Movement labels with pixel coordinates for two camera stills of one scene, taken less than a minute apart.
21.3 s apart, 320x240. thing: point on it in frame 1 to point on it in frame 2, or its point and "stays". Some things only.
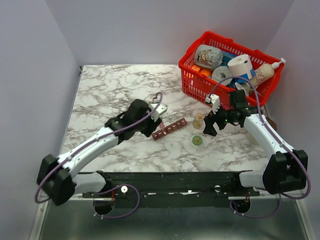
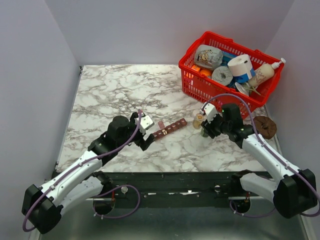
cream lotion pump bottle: x=264 y=72 stays
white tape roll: x=240 y=65 stays
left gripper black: x=153 y=126 to x=141 y=143
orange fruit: x=206 y=72 stays
